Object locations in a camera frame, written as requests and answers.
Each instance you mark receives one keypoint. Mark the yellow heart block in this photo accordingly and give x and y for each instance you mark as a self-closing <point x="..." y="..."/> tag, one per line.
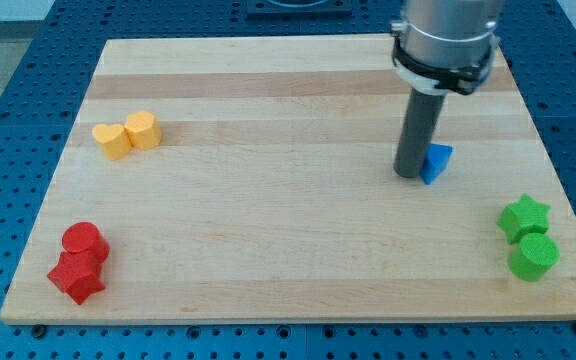
<point x="112" y="140"/>

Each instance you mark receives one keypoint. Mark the yellow hexagon block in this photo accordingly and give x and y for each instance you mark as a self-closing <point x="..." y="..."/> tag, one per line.
<point x="143" y="130"/>

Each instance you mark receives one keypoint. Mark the blue triangle block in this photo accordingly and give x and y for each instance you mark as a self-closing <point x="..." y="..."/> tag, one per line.
<point x="435" y="162"/>

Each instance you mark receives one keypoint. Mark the green star block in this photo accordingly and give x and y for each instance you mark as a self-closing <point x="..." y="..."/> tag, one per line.
<point x="523" y="217"/>

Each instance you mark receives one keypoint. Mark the green cylinder block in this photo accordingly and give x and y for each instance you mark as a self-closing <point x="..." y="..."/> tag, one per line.
<point x="533" y="257"/>

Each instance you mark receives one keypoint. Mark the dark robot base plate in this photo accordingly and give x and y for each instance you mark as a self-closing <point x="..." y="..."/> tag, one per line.
<point x="256" y="9"/>

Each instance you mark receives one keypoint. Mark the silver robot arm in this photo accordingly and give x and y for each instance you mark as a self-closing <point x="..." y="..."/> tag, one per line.
<point x="443" y="46"/>

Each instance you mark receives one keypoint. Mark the red star block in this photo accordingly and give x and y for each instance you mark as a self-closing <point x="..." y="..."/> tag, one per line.
<point x="78" y="275"/>

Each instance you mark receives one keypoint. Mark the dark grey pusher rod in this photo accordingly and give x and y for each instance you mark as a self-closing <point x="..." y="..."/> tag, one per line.
<point x="420" y="121"/>

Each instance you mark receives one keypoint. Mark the red cylinder block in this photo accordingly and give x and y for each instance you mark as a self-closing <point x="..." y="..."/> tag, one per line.
<point x="86" y="236"/>

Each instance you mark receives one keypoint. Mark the wooden board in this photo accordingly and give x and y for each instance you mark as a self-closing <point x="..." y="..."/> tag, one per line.
<point x="272" y="197"/>

